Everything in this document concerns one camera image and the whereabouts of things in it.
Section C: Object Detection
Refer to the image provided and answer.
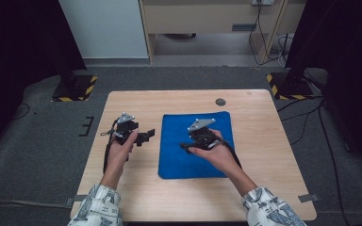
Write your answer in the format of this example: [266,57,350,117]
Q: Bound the thin black floor cable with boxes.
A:
[12,103,32,121]

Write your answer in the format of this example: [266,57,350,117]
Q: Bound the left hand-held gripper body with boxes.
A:
[111,112,140,146]

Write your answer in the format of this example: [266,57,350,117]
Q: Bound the person's right hand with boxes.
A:
[188,128,243,182]

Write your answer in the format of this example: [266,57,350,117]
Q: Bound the long black floor cable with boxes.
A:
[317,100,353,226]

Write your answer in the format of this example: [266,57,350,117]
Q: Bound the white panel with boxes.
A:
[58,0,150,60]

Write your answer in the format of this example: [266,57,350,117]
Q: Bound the person's left hand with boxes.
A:
[101,128,140,189]

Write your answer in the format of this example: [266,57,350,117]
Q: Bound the blue microfibre cloth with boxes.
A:
[157,110,236,181]

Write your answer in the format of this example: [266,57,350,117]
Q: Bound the light wooden desk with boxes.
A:
[138,0,307,65]

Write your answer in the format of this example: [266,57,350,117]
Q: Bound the hand-held gripper black cable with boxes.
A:
[219,138,243,170]
[99,118,121,175]

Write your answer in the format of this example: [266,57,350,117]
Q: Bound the right hand-held gripper black cable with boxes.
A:
[219,138,243,170]

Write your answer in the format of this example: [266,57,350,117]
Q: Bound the black curtain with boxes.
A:
[284,0,362,172]
[0,0,88,161]

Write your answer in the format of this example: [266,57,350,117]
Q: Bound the black hanging cables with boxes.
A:
[248,0,290,68]

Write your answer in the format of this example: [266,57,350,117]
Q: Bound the white power strip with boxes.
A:
[251,0,276,7]

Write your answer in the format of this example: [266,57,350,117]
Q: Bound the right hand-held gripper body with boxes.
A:
[187,118,222,151]

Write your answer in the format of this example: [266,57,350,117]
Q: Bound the grey tape piece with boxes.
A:
[297,193,321,203]
[65,194,89,207]

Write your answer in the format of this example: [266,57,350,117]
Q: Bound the left hand-held gripper black cable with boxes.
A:
[99,118,121,175]

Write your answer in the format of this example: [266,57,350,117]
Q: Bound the black yellow striped stand base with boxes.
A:
[51,74,99,103]
[266,72,315,101]

